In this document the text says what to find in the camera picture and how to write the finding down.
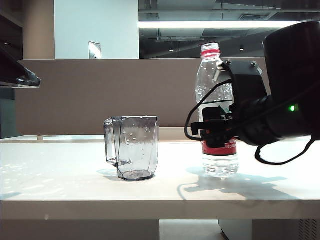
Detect paper sign on wall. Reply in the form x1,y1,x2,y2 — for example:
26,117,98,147
88,41,102,60

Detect brown desk partition panel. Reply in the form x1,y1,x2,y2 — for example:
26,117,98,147
14,57,271,136

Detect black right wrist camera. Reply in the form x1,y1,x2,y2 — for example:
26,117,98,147
217,59,270,101

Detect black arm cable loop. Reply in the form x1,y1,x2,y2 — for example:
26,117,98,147
254,136,320,166

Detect clear grey faceted mug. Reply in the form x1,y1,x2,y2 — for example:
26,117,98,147
103,115,159,181

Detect Nongfu Spring water bottle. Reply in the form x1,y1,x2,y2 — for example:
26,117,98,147
194,42,240,181

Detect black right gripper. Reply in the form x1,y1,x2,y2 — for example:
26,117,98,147
191,96,277,148

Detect black camera cable loop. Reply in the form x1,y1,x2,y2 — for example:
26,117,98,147
184,78,237,141

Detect long ceiling light strip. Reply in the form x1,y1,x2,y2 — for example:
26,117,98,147
138,21,305,29

